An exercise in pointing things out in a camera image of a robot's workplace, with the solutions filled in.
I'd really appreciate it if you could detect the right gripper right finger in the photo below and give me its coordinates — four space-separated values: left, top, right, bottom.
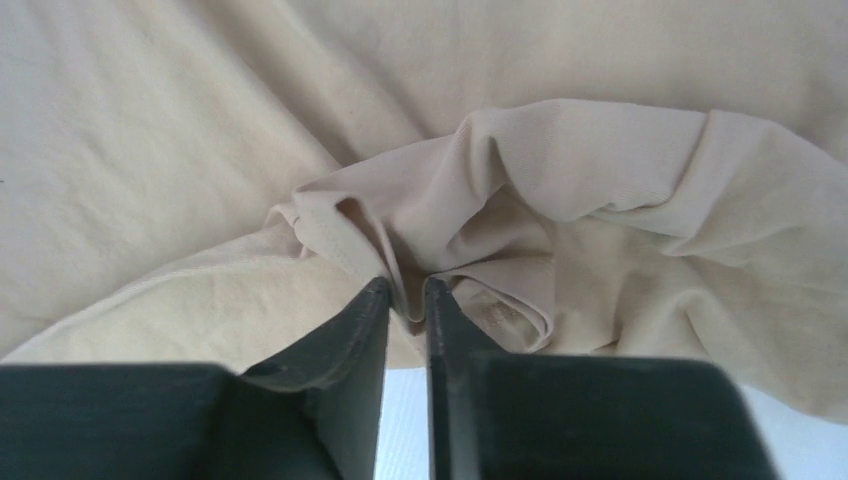
424 279 777 479

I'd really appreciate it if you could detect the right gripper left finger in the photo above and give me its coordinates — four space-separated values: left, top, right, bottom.
1 278 391 479

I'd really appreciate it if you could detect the beige t shirt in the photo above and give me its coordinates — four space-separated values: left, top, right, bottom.
1 1 847 423

